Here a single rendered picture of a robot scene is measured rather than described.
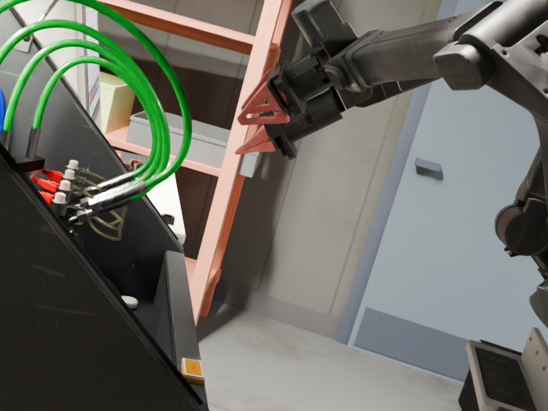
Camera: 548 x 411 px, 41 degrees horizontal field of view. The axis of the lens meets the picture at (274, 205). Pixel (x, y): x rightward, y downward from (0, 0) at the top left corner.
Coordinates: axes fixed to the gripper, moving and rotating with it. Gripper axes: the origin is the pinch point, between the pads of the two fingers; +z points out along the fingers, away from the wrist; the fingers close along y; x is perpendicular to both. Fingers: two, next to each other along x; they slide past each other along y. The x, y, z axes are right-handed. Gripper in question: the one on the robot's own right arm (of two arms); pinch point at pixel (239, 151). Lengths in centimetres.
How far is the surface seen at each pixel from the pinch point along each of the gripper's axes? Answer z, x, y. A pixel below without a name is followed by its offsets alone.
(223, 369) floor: 81, -154, -105
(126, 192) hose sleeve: 16.3, 17.8, 4.4
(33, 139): 34.2, -1.5, 18.7
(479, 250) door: -43, -213, -127
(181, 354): 16.6, 30.9, -19.7
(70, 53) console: 24.1, -14.7, 30.3
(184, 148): 4.9, 15.5, 6.4
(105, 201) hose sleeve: 19.9, 18.6, 4.7
